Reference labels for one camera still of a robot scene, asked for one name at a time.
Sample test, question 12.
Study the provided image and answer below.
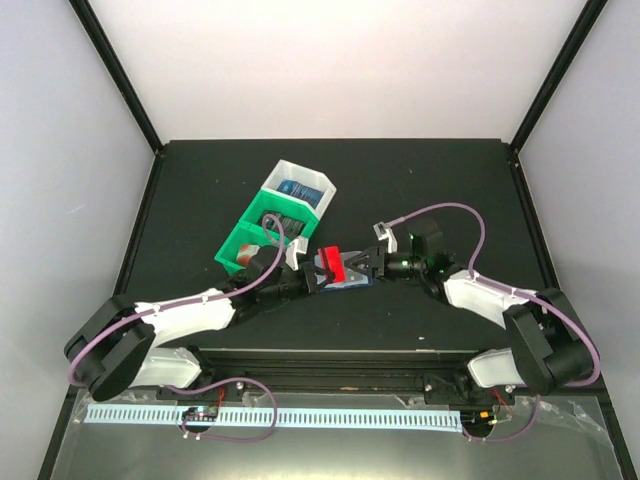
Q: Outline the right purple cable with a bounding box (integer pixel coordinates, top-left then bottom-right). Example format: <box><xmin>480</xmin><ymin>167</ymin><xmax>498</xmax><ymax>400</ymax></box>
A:
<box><xmin>387</xmin><ymin>202</ymin><xmax>602</xmax><ymax>389</ymax></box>

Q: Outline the black card stack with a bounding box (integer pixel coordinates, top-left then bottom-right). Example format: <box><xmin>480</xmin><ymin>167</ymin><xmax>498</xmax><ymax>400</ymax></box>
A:
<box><xmin>258</xmin><ymin>211</ymin><xmax>306</xmax><ymax>240</ymax></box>

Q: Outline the right black frame post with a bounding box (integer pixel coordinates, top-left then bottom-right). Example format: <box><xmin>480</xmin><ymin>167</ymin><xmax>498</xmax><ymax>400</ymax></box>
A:
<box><xmin>509</xmin><ymin>0</ymin><xmax>609</xmax><ymax>151</ymax></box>

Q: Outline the circuit board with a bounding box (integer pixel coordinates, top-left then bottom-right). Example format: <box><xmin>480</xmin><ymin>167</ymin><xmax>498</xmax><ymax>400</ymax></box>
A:
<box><xmin>460</xmin><ymin>410</ymin><xmax>513</xmax><ymax>428</ymax></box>
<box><xmin>182</xmin><ymin>406</ymin><xmax>218</xmax><ymax>422</ymax></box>

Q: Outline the left circuit board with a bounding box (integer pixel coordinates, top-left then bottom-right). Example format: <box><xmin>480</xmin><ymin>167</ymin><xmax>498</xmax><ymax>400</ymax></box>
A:
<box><xmin>182</xmin><ymin>406</ymin><xmax>218</xmax><ymax>422</ymax></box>

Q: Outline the white card bin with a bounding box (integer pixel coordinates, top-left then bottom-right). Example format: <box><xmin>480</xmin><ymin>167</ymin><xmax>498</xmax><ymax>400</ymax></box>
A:
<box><xmin>261</xmin><ymin>159</ymin><xmax>337</xmax><ymax>219</ymax></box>

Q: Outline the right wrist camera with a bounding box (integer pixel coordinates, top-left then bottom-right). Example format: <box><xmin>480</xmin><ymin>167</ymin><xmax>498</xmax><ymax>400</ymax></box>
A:
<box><xmin>373</xmin><ymin>222</ymin><xmax>398</xmax><ymax>254</ymax></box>

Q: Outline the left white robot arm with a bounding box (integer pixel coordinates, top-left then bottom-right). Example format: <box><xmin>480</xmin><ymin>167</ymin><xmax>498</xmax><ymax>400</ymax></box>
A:
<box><xmin>64</xmin><ymin>245</ymin><xmax>344</xmax><ymax>401</ymax></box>

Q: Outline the red card stack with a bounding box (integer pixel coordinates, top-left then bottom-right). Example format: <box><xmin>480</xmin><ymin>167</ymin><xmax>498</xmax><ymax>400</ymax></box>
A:
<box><xmin>235</xmin><ymin>244</ymin><xmax>260</xmax><ymax>267</ymax></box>

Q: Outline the blue card stack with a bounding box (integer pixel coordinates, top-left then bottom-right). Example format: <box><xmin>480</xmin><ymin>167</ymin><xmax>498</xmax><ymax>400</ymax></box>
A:
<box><xmin>277</xmin><ymin>180</ymin><xmax>323</xmax><ymax>208</ymax></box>

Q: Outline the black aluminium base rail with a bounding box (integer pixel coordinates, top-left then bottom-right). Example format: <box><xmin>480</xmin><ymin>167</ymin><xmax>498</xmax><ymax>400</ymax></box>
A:
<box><xmin>74</xmin><ymin>347</ymin><xmax>609</xmax><ymax>401</ymax></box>

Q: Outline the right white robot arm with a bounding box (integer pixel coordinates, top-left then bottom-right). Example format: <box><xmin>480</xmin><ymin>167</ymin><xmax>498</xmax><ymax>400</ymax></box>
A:
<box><xmin>345</xmin><ymin>223</ymin><xmax>599</xmax><ymax>403</ymax></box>

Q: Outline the blue leather card holder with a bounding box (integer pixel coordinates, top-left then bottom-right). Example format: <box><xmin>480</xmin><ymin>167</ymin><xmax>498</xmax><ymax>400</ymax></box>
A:
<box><xmin>314</xmin><ymin>251</ymin><xmax>373</xmax><ymax>292</ymax></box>

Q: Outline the black frame post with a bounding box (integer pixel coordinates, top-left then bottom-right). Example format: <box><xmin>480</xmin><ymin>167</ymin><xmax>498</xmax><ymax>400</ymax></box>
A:
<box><xmin>509</xmin><ymin>0</ymin><xmax>609</xmax><ymax>151</ymax></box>
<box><xmin>67</xmin><ymin>0</ymin><xmax>166</xmax><ymax>157</ymax></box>

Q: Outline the left black frame post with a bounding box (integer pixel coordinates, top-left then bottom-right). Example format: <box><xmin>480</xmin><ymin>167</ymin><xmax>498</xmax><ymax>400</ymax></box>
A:
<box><xmin>67</xmin><ymin>0</ymin><xmax>166</xmax><ymax>157</ymax></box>

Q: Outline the right circuit board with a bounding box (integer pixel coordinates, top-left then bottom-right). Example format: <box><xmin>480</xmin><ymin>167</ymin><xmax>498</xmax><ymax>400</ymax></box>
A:
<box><xmin>460</xmin><ymin>410</ymin><xmax>513</xmax><ymax>428</ymax></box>

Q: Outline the white slotted cable duct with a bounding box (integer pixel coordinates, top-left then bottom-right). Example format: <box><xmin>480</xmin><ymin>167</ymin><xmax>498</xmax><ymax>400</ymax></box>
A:
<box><xmin>84</xmin><ymin>404</ymin><xmax>462</xmax><ymax>433</ymax></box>

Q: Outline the green double card bin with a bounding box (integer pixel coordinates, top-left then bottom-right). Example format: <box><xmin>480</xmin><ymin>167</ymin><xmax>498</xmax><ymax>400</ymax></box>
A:
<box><xmin>213</xmin><ymin>188</ymin><xmax>321</xmax><ymax>275</ymax></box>

